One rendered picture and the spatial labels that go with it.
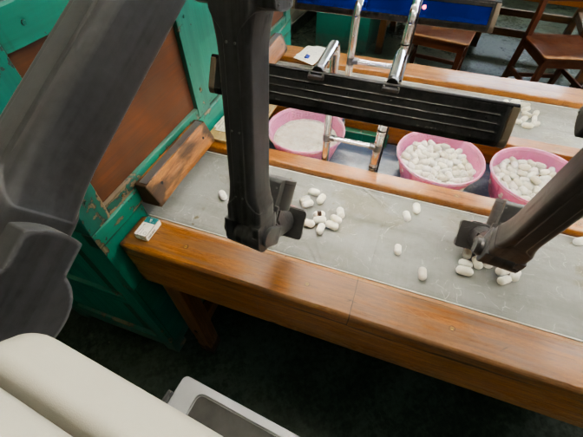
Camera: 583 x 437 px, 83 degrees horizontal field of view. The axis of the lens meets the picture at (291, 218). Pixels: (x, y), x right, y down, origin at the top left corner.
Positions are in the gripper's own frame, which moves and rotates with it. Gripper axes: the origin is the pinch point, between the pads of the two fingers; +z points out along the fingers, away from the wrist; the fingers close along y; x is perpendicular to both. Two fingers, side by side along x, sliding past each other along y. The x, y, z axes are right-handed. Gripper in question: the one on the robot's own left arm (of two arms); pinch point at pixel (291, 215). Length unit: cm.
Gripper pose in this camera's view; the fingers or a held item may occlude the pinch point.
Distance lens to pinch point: 81.0
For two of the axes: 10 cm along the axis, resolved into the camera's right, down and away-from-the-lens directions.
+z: 2.4, -1.3, 9.6
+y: -9.5, -2.5, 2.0
